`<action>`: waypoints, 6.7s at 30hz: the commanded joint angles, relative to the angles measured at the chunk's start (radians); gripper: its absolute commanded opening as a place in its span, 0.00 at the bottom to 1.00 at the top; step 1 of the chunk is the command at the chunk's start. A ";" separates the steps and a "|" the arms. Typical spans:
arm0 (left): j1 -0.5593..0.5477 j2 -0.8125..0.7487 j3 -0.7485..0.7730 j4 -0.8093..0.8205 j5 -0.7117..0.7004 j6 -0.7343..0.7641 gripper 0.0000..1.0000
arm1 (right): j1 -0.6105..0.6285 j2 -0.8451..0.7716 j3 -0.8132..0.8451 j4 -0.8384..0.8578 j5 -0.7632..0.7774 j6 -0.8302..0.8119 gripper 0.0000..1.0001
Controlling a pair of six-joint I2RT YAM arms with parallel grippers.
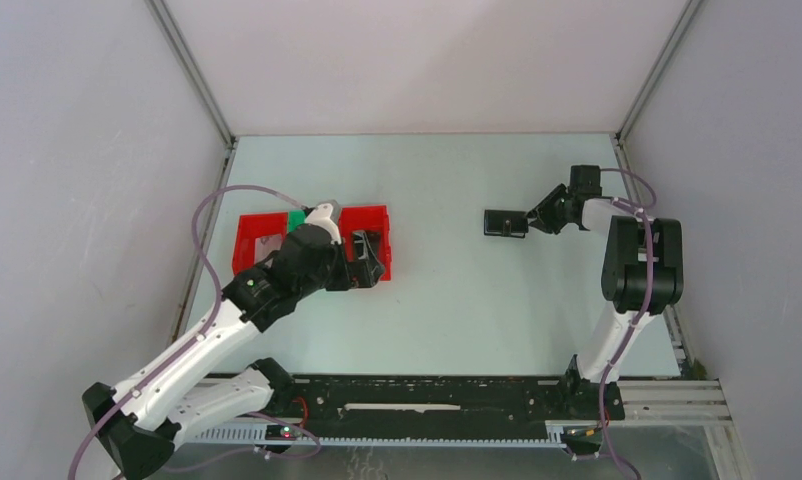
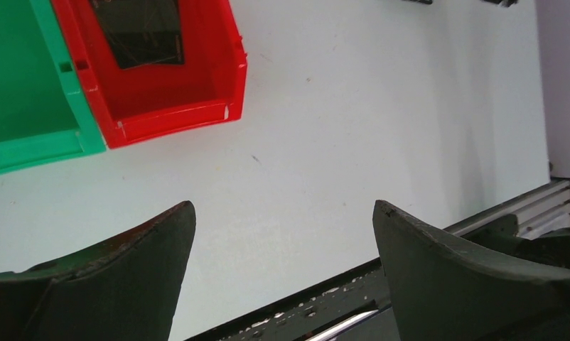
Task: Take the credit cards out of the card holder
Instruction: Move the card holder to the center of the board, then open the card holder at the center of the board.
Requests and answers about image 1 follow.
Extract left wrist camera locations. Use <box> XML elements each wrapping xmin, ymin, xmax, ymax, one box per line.
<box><xmin>305</xmin><ymin>200</ymin><xmax>342</xmax><ymax>244</ymax></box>

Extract black leather card holder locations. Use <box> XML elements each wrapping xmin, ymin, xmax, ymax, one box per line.
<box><xmin>483</xmin><ymin>209</ymin><xmax>529</xmax><ymax>239</ymax></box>

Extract red plastic bin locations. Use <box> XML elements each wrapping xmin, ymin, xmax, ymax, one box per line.
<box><xmin>231</xmin><ymin>212</ymin><xmax>289</xmax><ymax>274</ymax></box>
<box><xmin>338</xmin><ymin>205</ymin><xmax>392</xmax><ymax>282</ymax></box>

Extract grey card in bin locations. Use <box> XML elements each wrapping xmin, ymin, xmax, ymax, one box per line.
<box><xmin>254</xmin><ymin>234</ymin><xmax>283</xmax><ymax>262</ymax></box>

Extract green plastic bin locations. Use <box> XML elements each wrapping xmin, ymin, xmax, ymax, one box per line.
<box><xmin>286</xmin><ymin>210</ymin><xmax>307</xmax><ymax>233</ymax></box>

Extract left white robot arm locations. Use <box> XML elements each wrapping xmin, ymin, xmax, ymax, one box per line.
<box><xmin>82</xmin><ymin>223</ymin><xmax>386</xmax><ymax>479</ymax></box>

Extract left red plastic bin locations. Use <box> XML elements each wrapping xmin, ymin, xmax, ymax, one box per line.
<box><xmin>231</xmin><ymin>212</ymin><xmax>289</xmax><ymax>274</ymax></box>

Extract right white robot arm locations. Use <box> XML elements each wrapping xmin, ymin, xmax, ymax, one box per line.
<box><xmin>525</xmin><ymin>165</ymin><xmax>684</xmax><ymax>418</ymax></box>

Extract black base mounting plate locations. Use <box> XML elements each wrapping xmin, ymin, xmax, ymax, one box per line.
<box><xmin>270</xmin><ymin>375</ymin><xmax>625</xmax><ymax>441</ymax></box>

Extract right red plastic bin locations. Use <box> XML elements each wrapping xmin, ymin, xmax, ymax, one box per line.
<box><xmin>338</xmin><ymin>205</ymin><xmax>392</xmax><ymax>282</ymax></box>

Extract aluminium frame rail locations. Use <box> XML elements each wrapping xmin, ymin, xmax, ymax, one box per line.
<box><xmin>606</xmin><ymin>378</ymin><xmax>733</xmax><ymax>427</ymax></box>

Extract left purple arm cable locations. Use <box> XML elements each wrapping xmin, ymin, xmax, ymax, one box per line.
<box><xmin>66</xmin><ymin>184</ymin><xmax>323</xmax><ymax>480</ymax></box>

